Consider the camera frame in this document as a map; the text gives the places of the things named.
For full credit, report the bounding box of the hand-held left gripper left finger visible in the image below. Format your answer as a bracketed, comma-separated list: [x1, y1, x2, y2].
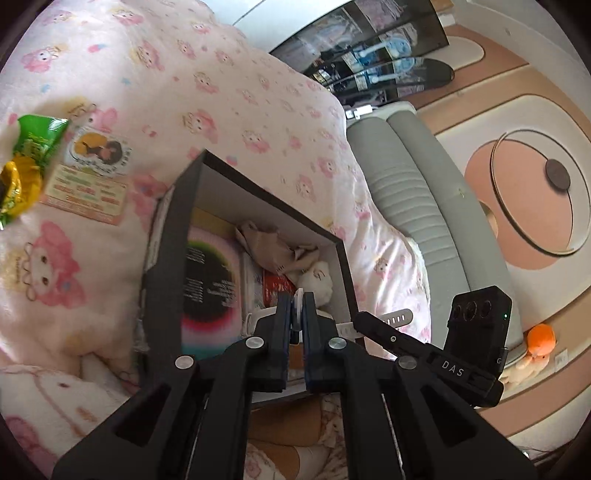
[52, 293, 294, 480]

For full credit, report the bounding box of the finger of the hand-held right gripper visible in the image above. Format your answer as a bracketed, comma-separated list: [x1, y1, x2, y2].
[353, 311, 437, 365]

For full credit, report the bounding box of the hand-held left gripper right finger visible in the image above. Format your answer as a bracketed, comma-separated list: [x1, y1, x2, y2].
[302, 293, 539, 480]

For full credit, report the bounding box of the white smartwatch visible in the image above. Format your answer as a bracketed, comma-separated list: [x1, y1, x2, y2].
[244, 288, 411, 344]

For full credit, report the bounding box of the black cardboard box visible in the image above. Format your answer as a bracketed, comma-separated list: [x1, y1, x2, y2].
[141, 149, 366, 402]

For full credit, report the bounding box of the red and white packet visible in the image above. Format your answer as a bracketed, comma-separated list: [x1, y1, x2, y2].
[242, 258, 298, 315]

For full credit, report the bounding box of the orange plush toy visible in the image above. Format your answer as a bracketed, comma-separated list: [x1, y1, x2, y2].
[501, 323, 558, 384]

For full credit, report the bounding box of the black rainbow-edged card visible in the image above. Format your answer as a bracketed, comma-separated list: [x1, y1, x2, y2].
[181, 226, 243, 363]

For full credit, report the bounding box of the person's leg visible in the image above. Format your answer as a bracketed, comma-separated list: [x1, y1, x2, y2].
[249, 404, 340, 480]

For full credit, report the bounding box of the yellow paper sheet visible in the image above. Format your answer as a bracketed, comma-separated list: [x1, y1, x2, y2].
[190, 208, 234, 229]

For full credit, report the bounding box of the grey padded cushion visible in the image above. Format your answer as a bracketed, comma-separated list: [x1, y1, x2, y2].
[387, 108, 525, 352]
[346, 115, 469, 301]

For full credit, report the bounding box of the printed paper card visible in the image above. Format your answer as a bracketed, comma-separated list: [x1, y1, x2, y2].
[41, 130, 133, 226]

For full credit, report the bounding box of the white pink-patterned fleece cloth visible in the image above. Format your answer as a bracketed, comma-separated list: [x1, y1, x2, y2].
[0, 364, 139, 462]

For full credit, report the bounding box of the pink printed blanket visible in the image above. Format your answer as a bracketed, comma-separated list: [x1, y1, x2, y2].
[0, 0, 432, 480]

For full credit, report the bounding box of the yellow snack packet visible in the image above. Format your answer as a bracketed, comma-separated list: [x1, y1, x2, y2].
[0, 154, 44, 229]

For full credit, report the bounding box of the round ring ceiling lamp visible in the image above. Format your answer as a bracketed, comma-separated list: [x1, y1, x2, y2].
[490, 129, 587, 257]

